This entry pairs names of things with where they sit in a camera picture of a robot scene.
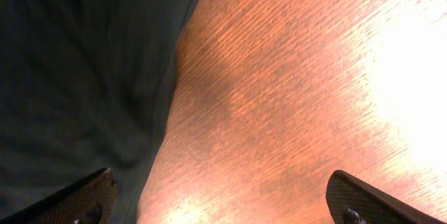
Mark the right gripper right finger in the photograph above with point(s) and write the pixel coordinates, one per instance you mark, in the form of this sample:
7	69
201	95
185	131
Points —
353	201

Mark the dark green shorts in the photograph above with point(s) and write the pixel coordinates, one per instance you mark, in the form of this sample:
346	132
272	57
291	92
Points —
85	84

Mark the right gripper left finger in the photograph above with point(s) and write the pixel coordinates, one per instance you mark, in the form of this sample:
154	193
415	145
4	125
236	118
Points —
90	200

